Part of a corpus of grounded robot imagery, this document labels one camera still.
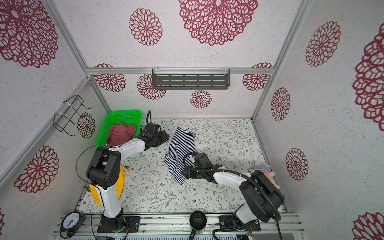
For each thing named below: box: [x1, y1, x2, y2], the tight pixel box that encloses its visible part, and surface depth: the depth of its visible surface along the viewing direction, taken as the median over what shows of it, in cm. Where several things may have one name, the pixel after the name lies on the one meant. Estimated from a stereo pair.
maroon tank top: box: [107, 121, 137, 146], surface depth 107 cm
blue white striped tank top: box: [164, 127, 197, 185], surface depth 97 cm
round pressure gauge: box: [59, 211, 85, 239], surface depth 73 cm
